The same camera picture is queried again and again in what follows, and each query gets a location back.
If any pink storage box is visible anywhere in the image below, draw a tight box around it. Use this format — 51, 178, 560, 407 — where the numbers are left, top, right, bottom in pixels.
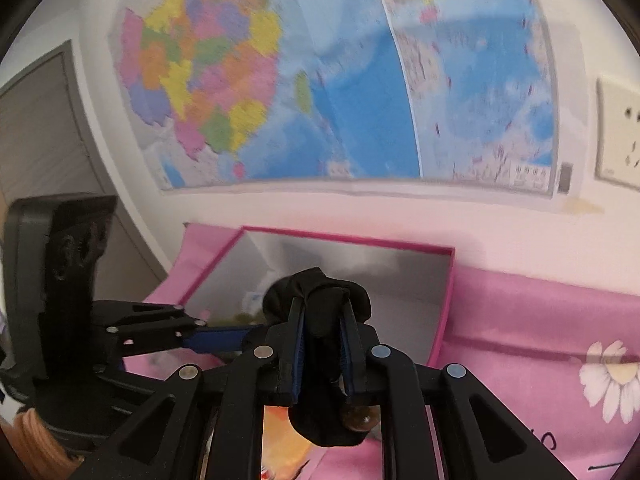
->
142, 225, 457, 366

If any pastel tissue box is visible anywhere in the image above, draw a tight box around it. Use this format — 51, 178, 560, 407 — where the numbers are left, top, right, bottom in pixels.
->
260, 406, 316, 479

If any left hand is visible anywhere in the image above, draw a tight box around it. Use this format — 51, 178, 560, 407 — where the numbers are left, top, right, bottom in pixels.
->
6, 408, 82, 480

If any white wall socket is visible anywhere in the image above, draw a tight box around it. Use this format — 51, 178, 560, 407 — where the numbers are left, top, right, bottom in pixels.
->
596, 77, 640, 191

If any black sock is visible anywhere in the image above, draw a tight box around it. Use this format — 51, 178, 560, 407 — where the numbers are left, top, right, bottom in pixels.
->
262, 268, 371, 448

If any pink tablecloth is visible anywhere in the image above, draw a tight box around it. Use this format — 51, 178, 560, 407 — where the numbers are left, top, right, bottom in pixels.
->
149, 224, 639, 479

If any colourful wall map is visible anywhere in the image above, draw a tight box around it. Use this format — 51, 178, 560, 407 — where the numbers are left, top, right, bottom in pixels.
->
108, 0, 556, 195

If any grey brown door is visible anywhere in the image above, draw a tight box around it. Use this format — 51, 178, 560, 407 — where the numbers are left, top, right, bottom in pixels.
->
1, 41, 166, 301

